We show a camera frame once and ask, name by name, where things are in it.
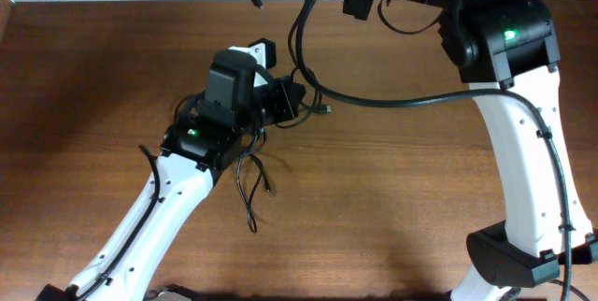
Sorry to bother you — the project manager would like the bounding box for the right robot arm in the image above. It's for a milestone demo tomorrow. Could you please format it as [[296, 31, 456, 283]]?
[[343, 0, 597, 300]]

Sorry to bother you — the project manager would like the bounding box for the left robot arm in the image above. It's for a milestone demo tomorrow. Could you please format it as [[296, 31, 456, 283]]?
[[37, 47, 306, 300]]

